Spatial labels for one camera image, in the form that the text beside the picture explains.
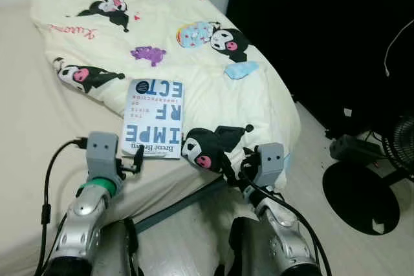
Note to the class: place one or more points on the black cartoon plush toy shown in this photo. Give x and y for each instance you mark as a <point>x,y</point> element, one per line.
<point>217,140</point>

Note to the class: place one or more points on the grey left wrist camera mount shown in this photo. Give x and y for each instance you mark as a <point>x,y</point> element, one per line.
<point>103,150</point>

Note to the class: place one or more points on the black standing fan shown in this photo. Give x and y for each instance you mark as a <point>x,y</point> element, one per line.
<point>359,198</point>

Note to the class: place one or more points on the dark grey bed frame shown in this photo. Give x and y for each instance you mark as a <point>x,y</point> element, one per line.
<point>181,205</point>

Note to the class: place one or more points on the large black furniture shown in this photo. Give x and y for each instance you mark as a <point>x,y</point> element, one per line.
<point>310,30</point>

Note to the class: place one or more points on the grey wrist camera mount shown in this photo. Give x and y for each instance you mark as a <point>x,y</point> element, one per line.
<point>272,163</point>
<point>103,150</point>

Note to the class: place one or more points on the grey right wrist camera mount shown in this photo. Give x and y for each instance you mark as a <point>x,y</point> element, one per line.
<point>272,163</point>

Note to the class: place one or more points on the black power strip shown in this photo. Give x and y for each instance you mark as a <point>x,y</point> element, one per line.
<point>352,148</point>

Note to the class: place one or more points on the white book blue letters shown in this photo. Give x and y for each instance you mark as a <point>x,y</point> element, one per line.
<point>152,121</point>

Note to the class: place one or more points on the cream cartoon print blanket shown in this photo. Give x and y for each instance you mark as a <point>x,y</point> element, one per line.
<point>213,95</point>

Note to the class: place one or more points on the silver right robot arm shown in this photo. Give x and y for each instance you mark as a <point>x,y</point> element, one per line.
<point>278,237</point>

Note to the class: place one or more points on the cream sheeted bed mattress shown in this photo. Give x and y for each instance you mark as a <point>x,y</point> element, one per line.
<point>26,127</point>

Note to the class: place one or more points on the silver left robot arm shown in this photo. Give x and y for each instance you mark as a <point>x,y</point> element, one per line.
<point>81,218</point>

